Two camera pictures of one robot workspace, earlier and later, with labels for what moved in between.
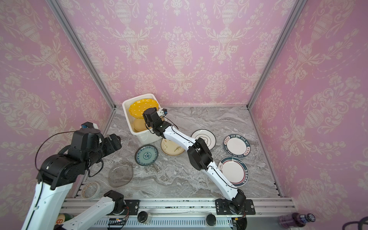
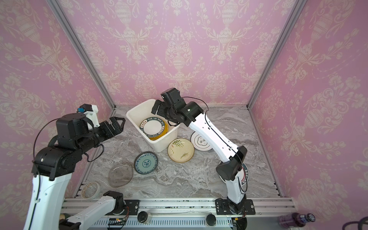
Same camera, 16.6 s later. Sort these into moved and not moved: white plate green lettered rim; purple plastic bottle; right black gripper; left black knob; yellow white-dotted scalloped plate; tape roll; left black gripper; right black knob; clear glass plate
Moved: left black gripper; right black gripper; yellow white-dotted scalloped plate; white plate green lettered rim
Not moved: left black knob; right black knob; tape roll; purple plastic bottle; clear glass plate
